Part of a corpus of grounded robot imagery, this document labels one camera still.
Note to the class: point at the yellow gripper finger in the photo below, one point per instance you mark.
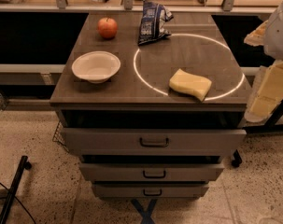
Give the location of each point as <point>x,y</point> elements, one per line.
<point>262,107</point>
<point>272,83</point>

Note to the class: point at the yellow sponge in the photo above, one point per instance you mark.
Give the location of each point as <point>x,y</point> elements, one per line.
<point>190,84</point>

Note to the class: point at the white paper bowl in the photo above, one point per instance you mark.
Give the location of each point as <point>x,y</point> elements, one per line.
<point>96,67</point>

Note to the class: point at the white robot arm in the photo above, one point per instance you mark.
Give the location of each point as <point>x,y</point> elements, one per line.
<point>269,35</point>

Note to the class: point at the grey drawer cabinet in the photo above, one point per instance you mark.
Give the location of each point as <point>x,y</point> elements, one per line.
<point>139,96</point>

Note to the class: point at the blue chip bag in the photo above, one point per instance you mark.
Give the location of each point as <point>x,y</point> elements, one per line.
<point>154,17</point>

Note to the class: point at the red apple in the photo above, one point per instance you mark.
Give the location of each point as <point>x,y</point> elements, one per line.
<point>107,28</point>

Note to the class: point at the middle grey drawer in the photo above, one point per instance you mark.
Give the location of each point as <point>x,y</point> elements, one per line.
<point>110,172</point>

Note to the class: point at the grey drawer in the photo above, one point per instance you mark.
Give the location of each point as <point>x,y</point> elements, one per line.
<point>152,142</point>
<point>110,172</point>
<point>165,190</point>

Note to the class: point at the top grey drawer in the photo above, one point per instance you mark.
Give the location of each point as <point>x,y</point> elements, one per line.
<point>152,142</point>

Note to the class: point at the bottom grey drawer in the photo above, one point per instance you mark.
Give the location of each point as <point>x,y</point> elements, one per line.
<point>165,190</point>

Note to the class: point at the black stand leg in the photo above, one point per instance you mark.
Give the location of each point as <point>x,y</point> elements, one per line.
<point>11,193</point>

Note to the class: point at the metal shelf rail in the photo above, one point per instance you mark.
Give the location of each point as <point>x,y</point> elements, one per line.
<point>211,6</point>

